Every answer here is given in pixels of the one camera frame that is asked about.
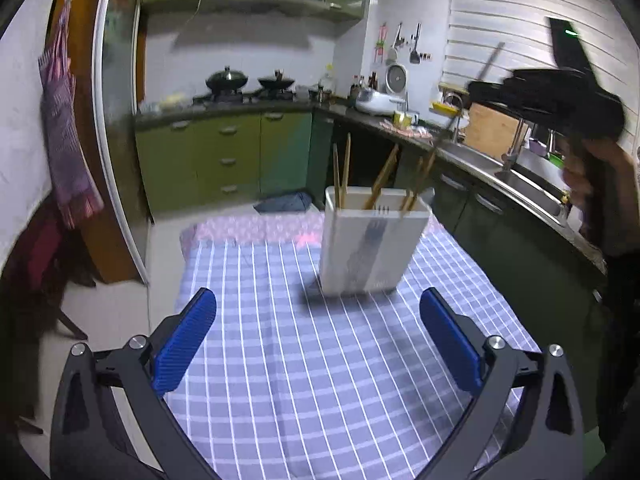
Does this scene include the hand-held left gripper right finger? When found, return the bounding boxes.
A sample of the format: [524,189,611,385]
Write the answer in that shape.
[419,287,586,480]

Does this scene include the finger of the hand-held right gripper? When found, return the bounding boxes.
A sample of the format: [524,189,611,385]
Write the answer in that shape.
[467,81,542,112]
[500,67,567,90]

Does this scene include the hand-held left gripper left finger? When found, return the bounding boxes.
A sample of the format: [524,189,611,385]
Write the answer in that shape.
[50,287,221,480]

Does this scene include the brown wooden chopstick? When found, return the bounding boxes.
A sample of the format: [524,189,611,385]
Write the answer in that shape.
[427,42,506,158]
[363,150,397,210]
[405,152,437,212]
[400,157,424,210]

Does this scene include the white plastic utensil holder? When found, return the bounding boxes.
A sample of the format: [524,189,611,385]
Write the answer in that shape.
[319,185,433,295]

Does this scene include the bundle of wooden chopsticks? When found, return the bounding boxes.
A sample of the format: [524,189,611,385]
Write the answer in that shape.
[342,132,352,209]

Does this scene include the light bamboo chopstick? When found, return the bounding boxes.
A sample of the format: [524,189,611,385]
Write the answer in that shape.
[332,143,343,209]

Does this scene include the person's right hand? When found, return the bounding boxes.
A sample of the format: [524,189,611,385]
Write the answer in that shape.
[561,136,640,253]

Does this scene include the wooden cutting board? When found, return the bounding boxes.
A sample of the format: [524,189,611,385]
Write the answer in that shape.
[464,102,521,161]

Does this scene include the short steel faucet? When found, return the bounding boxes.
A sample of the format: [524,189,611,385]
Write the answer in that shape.
[440,92,465,143]

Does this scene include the tall steel faucet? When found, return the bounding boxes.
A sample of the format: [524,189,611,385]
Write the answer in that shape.
[502,115,531,173]

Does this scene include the steel sink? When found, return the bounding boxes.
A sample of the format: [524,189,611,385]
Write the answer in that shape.
[440,142,501,168]
[495,170,571,221]

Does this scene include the white window blinds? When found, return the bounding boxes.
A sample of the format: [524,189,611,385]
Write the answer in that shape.
[440,0,640,146]

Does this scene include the white rice cooker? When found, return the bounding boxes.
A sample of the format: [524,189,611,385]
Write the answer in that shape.
[355,62,410,115]

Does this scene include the blue checkered tablecloth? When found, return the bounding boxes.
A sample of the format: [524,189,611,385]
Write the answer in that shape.
[162,230,543,480]

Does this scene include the purple patterned cloth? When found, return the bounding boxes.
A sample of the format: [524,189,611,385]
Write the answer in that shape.
[180,210,446,248]

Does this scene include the cluster of condiment bottles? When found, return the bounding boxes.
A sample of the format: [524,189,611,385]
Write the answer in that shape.
[350,74,378,98]

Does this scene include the dark red chair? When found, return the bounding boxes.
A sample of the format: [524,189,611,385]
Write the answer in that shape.
[10,200,98,341]

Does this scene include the blue floor mat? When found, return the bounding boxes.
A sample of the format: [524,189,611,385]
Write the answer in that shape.
[254,191,313,213]

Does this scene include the green lower cabinets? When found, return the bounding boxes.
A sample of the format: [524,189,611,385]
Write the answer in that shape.
[134,110,313,213]

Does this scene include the purple checkered apron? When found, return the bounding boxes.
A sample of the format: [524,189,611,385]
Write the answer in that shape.
[37,0,105,231]

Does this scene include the white plastic bag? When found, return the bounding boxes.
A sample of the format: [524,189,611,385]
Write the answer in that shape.
[140,92,193,113]

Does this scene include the gas stove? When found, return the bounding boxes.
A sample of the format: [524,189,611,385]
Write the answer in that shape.
[192,89,306,106]

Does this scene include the white cloth sheet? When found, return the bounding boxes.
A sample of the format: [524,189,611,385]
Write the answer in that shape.
[0,0,66,271]

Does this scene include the black wok with lid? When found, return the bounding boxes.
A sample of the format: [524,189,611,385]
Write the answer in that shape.
[206,66,249,93]

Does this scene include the glass sliding door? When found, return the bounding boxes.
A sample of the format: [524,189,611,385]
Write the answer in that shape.
[95,0,151,286]

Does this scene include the wooden door frame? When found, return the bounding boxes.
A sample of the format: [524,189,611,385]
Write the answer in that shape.
[52,0,146,286]

